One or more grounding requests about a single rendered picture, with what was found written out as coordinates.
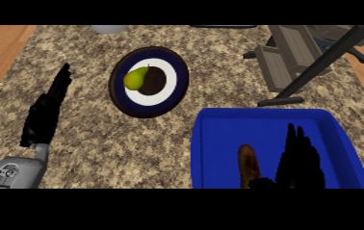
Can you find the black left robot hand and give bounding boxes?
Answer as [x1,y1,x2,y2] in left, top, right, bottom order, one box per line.
[17,63,73,148]

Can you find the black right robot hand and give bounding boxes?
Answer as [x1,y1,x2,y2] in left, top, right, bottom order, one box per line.
[246,122,326,190]

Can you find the blue plastic tray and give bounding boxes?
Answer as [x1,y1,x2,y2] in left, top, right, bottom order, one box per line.
[190,107,364,190]

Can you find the grey tiered basket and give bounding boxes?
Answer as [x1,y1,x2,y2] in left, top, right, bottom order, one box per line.
[241,25,364,108]

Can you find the green pear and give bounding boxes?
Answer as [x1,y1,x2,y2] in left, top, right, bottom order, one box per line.
[122,64,150,91]

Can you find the blue and white round plate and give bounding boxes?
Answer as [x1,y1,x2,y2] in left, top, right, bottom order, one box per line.
[107,45,190,119]

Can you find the pale grey round container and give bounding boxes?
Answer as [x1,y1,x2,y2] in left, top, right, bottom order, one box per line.
[90,25,128,35]

